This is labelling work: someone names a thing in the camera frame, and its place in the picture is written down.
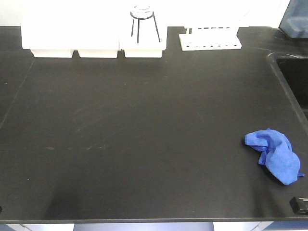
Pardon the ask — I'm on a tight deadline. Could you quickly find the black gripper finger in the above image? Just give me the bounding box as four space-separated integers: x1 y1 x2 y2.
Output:
289 197 308 214

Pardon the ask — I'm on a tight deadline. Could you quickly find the blue cloth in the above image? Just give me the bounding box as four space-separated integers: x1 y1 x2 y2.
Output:
244 128 305 185

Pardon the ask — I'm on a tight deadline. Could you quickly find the black lab sink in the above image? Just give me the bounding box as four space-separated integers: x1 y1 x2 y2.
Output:
267 52 308 116

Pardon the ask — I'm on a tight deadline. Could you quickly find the grey pegboard drying rack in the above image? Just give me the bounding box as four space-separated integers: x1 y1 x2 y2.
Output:
279 0 308 39

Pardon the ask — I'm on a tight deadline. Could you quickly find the white test tube rack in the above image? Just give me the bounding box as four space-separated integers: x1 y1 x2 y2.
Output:
179 26 242 51

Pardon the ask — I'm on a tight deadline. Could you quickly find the white tray with flask stand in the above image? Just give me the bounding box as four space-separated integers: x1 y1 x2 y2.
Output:
119 25 167 58

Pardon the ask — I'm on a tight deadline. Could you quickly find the glass flask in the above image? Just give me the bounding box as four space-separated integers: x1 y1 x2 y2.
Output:
130 4 154 20

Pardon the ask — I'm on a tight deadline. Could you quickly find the large white plastic tray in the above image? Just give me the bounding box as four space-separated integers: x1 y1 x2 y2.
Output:
21 16 120 58

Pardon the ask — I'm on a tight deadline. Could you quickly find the black wire tripod stand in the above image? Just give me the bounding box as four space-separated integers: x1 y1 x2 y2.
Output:
130 11 161 44

